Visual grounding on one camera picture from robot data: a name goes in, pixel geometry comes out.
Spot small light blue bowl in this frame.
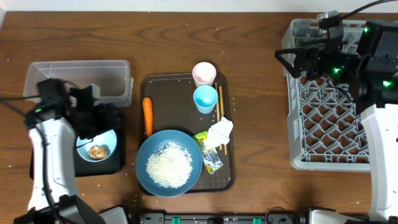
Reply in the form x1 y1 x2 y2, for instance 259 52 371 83
76 130 118 162

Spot brown food scrap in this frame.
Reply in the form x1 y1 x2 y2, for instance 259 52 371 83
88 146 108 160

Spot large dark blue plate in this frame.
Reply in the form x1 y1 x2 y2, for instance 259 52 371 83
136 130 203 197

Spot white rice pile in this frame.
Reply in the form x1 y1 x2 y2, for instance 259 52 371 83
146 142 193 189

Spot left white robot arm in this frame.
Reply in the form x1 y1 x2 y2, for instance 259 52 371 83
14 78 128 223

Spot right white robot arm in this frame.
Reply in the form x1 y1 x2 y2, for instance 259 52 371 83
275 19 397 223

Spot black waste tray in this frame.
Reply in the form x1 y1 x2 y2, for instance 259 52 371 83
32 103 124 177

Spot grey dishwasher rack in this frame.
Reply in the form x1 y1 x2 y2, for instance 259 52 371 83
281 19 369 172

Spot clear plastic bin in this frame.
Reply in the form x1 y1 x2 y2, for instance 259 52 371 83
23 60 134 107

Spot orange carrot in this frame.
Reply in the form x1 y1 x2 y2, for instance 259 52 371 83
142 97 154 137

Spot dark brown serving tray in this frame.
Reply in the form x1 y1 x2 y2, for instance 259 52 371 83
140 73 236 193

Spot pink cup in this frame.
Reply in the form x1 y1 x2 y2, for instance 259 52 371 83
192 62 217 87

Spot light blue cup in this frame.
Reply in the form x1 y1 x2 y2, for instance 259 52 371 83
193 85 218 114

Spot crumpled white napkin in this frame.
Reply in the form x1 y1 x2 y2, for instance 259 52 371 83
205 116 233 149

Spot yellow green snack wrapper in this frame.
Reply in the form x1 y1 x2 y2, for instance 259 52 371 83
193 131 223 174

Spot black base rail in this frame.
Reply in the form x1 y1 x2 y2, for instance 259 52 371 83
137 211 307 224

